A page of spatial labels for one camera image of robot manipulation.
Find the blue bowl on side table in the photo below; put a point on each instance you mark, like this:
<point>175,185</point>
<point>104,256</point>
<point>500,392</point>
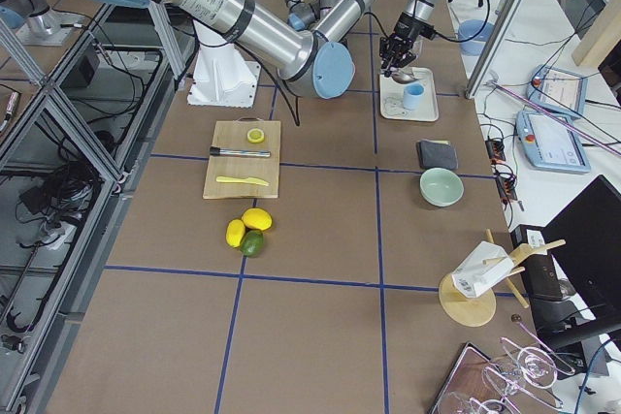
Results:
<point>473,35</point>

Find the white paper bag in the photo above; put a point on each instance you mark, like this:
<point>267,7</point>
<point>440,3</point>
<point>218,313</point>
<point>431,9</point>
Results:
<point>482,269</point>

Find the wooden stand round base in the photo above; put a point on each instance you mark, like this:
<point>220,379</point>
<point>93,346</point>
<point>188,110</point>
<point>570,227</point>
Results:
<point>479,311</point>

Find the teach pendant near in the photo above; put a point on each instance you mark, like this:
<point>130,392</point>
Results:
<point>549,144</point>

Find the aluminium frame post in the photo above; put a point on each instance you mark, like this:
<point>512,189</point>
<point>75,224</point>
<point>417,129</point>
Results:
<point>492,47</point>

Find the lemon half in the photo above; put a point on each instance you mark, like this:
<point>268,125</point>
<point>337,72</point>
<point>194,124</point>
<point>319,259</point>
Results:
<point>255,135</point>

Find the clear glasses rack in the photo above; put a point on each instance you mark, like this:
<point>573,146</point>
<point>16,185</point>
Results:
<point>521,376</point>

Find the black monitor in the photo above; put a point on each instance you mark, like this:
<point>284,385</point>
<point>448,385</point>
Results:
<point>590,259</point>

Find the green bowl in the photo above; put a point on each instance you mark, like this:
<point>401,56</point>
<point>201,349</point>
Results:
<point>441,187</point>

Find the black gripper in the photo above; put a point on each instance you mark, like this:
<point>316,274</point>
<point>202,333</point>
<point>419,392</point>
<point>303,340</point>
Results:
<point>407,27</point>

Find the teach pendant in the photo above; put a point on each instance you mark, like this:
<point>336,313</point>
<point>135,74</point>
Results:
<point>549,144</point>
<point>558,90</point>

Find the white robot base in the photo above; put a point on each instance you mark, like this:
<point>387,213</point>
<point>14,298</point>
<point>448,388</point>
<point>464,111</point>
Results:
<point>221,77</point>

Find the teach pendant far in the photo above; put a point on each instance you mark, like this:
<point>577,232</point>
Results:
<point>558,90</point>

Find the steel ice scoop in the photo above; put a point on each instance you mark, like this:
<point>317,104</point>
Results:
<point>401,76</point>

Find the grey yellow folded cloth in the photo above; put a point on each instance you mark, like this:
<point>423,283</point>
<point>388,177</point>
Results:
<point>433,154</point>

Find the bamboo cutting board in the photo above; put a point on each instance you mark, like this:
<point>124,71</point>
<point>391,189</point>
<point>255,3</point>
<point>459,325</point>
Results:
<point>232,134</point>

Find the green avocado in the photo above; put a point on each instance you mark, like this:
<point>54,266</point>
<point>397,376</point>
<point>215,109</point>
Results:
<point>252,243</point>

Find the round yellow lemon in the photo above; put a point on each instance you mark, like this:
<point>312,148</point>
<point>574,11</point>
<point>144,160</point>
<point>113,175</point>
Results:
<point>257,218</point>

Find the yellow plastic knife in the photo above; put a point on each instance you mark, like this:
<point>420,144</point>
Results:
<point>242,180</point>

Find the blue plastic cup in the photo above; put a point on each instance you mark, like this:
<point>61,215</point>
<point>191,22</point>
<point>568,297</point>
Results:
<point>412,96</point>

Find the cream bear tray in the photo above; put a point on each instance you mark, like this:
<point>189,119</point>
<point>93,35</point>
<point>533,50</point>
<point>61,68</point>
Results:
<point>391,97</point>

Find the steel muddler black tip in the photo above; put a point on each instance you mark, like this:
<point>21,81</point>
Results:
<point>228,152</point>

